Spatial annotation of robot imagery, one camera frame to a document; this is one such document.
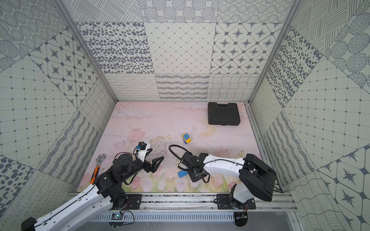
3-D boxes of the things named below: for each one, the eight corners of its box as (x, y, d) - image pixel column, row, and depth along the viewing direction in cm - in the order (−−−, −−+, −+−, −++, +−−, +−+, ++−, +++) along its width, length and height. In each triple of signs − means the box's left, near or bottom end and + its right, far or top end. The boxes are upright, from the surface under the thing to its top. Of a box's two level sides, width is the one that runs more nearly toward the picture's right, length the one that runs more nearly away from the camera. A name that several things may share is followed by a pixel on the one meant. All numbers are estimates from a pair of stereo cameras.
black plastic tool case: (208, 125, 108) (209, 120, 103) (206, 106, 120) (207, 101, 116) (239, 125, 108) (242, 120, 104) (234, 106, 120) (236, 102, 116)
